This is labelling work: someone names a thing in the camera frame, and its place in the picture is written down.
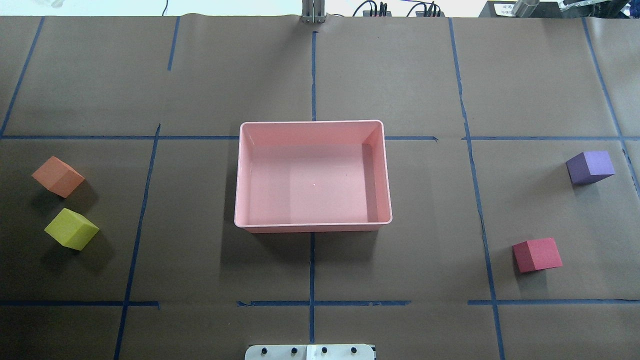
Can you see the pink plastic bin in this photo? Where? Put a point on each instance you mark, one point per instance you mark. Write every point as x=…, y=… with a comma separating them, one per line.
x=312, y=176

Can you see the aluminium camera post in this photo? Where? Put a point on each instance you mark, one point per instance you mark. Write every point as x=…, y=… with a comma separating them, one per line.
x=313, y=11

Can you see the red foam block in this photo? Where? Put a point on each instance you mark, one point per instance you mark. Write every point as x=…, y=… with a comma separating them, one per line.
x=537, y=255

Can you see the white metal mounting plate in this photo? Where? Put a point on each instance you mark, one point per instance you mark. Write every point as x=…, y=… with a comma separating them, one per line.
x=348, y=351

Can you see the yellow foam block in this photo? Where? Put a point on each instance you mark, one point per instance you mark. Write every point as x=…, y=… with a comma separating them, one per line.
x=71, y=229

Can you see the black power strip plugs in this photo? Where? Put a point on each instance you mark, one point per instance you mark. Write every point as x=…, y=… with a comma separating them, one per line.
x=398, y=9

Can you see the orange foam block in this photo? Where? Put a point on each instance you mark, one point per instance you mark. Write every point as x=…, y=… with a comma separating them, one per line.
x=58, y=177

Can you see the purple foam block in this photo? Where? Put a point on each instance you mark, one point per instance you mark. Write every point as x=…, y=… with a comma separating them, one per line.
x=590, y=167

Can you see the brown paper table cover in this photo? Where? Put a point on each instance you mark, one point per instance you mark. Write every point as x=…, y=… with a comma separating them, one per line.
x=480, y=115

